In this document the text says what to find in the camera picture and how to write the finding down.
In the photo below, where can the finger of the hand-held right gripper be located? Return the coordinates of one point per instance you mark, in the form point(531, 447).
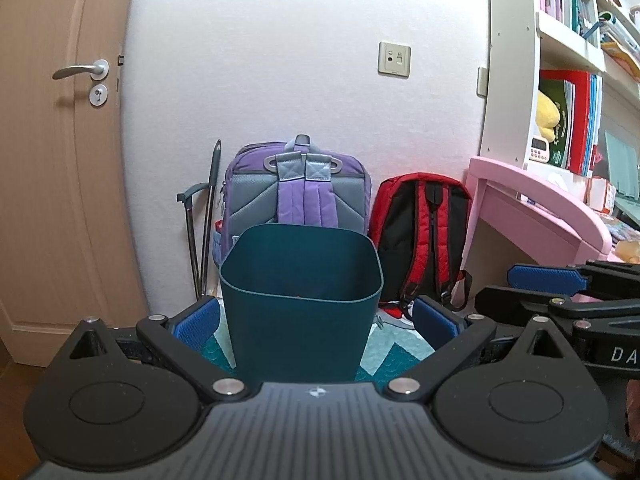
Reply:
point(542, 277)
point(515, 300)

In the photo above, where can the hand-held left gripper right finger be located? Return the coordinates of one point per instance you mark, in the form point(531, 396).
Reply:
point(430, 320)

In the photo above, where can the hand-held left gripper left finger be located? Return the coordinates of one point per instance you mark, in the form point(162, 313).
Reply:
point(200, 320)

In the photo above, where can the teal plastic bin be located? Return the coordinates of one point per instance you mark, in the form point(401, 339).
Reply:
point(300, 320)

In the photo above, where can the teal cream zigzag quilt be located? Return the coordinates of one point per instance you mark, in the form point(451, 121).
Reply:
point(390, 355)

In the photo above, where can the pink desk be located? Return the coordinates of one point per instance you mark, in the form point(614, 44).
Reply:
point(525, 195)

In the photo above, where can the red black backpack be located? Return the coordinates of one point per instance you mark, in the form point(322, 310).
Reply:
point(400, 240)

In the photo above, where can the white orange box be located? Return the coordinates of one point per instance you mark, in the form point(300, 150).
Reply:
point(600, 192)

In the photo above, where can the small white timer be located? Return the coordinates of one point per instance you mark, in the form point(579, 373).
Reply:
point(540, 149)

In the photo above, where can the light green panel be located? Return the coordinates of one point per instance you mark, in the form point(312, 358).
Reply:
point(622, 170)

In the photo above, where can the purple grey backpack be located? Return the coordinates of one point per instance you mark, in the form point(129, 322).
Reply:
point(300, 200)

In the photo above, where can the red folder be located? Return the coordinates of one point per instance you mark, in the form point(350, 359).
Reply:
point(580, 120)

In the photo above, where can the yellow plush toy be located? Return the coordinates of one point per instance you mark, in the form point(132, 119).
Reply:
point(546, 112)

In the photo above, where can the blue folders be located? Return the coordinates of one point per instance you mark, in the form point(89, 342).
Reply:
point(596, 120)

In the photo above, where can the beige wooden door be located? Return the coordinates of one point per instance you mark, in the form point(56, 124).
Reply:
point(50, 210)

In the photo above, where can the white bookshelf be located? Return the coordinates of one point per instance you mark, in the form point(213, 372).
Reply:
point(510, 60)

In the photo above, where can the stack of colourful papers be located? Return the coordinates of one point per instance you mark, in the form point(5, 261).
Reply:
point(622, 47)

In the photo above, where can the silver door lock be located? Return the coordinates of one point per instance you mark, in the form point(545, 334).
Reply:
point(98, 95)

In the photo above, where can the row of shelf books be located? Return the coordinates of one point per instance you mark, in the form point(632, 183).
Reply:
point(565, 0)

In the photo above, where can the cream wall switch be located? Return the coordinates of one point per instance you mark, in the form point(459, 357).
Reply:
point(481, 81)

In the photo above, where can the cream wall socket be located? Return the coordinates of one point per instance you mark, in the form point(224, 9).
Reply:
point(394, 59)

